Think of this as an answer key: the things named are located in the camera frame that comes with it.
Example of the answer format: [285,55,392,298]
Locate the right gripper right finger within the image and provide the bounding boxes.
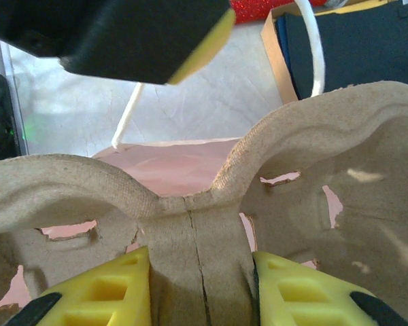
[251,250,408,326]

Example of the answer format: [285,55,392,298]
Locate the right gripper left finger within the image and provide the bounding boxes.
[6,244,153,326]

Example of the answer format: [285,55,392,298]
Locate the brown pulp cup carrier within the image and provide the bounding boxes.
[0,80,408,326]

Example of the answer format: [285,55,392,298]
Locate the red white paper gift bag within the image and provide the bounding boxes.
[0,0,345,315]

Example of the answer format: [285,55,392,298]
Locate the red glitter tube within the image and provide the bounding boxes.
[230,0,330,25]

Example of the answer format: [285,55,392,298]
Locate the stack of dark napkins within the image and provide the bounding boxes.
[275,0,408,101]

